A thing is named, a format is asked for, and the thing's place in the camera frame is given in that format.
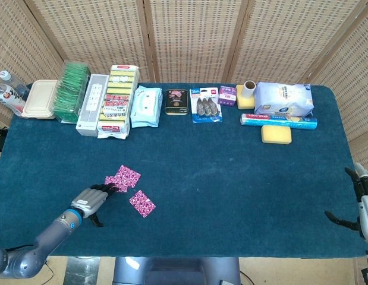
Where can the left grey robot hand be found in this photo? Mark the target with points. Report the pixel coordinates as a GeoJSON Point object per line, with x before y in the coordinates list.
{"type": "Point", "coordinates": [88, 200]}

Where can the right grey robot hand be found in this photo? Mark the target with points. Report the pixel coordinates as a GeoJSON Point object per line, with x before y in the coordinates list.
{"type": "Point", "coordinates": [367, 213]}

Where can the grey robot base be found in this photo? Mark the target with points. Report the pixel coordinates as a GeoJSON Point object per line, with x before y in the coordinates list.
{"type": "Point", "coordinates": [177, 271]}

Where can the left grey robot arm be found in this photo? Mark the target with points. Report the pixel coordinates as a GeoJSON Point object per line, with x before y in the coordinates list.
{"type": "Point", "coordinates": [50, 234]}

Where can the shiny metal plate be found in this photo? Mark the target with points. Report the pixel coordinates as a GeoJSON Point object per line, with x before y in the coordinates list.
{"type": "Point", "coordinates": [82, 271]}

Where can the long white cardboard box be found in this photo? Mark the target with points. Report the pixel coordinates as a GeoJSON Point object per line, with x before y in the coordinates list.
{"type": "Point", "coordinates": [88, 118]}

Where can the yellow sponge multipack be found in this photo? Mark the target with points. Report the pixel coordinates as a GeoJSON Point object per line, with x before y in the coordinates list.
{"type": "Point", "coordinates": [118, 101]}

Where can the clear box green tea bags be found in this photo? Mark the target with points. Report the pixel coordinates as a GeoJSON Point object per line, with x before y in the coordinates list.
{"type": "Point", "coordinates": [67, 95]}

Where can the light blue wet wipes pack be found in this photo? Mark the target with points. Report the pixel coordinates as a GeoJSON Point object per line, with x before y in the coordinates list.
{"type": "Point", "coordinates": [146, 107]}

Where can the beige lidded food container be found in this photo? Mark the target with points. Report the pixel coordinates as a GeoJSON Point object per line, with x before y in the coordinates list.
{"type": "Point", "coordinates": [38, 99]}

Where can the oblong yellow sponge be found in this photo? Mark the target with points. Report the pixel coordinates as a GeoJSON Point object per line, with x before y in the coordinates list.
{"type": "Point", "coordinates": [276, 134]}

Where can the blue food wrap roll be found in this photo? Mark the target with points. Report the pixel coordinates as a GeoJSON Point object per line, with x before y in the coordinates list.
{"type": "Point", "coordinates": [279, 121]}

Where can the teal table cloth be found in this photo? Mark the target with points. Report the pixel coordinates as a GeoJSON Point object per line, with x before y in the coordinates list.
{"type": "Point", "coordinates": [216, 184]}

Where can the white bottle red label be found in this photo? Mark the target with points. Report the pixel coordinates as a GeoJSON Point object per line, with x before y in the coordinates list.
{"type": "Point", "coordinates": [8, 99]}

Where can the black gold meat can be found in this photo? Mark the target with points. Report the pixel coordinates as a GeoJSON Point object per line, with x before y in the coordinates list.
{"type": "Point", "coordinates": [176, 102]}

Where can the large white tissue pack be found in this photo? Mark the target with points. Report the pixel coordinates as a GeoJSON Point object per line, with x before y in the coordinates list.
{"type": "Point", "coordinates": [284, 99]}

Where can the clear bottle white cap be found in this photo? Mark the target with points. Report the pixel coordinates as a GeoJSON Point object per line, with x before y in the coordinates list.
{"type": "Point", "coordinates": [11, 81]}

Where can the blue blister pack of hooks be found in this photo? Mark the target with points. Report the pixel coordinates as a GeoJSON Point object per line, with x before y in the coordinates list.
{"type": "Point", "coordinates": [206, 105]}

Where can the square yellow sponge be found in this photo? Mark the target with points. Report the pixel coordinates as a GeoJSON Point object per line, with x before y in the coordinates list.
{"type": "Point", "coordinates": [241, 102]}

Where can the white paper roll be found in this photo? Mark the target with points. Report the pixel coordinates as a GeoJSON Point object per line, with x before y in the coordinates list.
{"type": "Point", "coordinates": [250, 89]}

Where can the small purple box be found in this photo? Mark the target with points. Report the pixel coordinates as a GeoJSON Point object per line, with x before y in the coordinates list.
{"type": "Point", "coordinates": [227, 95]}

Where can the wicker folding screen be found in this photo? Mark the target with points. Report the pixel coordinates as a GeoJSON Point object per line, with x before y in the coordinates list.
{"type": "Point", "coordinates": [195, 38]}

